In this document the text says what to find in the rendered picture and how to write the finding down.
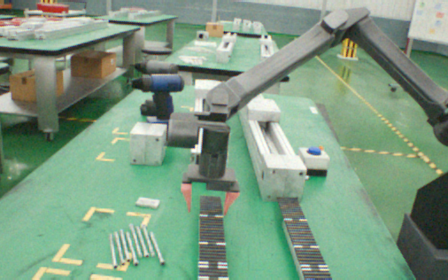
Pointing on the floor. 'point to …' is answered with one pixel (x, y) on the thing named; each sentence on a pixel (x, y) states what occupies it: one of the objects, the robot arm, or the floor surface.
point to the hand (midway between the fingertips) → (207, 209)
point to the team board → (442, 26)
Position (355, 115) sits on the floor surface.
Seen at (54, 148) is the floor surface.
